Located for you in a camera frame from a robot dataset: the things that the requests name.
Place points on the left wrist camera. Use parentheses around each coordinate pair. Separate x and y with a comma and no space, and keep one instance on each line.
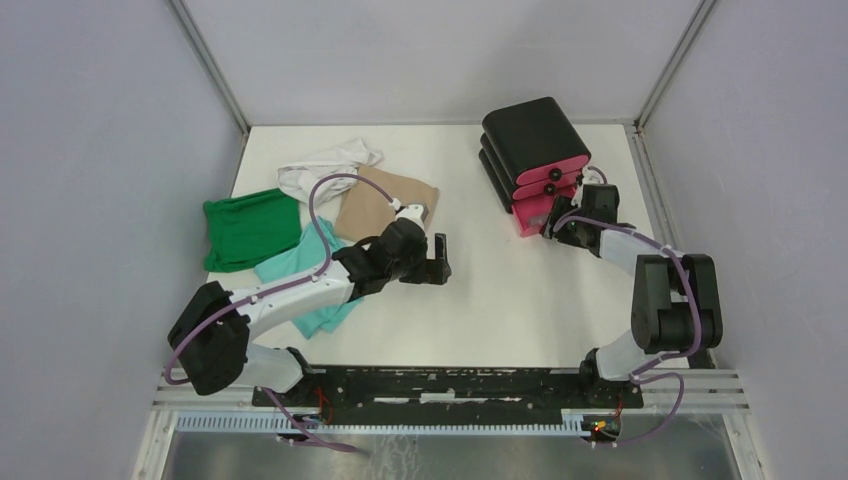
(417,213)

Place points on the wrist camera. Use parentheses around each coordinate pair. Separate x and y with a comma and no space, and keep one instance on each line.
(417,213)
(590,175)

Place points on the tan cloth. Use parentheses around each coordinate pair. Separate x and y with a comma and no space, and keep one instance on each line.
(365,212)

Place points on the green cloth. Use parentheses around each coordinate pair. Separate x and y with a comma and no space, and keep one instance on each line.
(245,231)

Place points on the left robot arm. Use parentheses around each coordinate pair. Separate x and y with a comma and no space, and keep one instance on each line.
(214,338)

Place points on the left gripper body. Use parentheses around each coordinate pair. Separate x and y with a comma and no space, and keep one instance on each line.
(419,269)

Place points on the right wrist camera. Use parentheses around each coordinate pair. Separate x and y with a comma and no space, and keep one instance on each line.
(590,175)

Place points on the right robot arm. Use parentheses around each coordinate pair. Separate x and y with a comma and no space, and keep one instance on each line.
(675,308)

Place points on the black pink drawer organizer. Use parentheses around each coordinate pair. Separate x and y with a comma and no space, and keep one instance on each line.
(531,154)

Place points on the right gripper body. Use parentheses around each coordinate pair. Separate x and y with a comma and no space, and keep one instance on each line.
(562,205)

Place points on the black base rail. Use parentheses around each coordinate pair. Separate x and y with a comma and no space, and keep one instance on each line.
(346,394)

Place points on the teal cloth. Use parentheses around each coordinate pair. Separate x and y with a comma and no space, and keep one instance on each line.
(308,253)

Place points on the white cloth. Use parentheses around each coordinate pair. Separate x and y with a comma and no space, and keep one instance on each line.
(298,179)

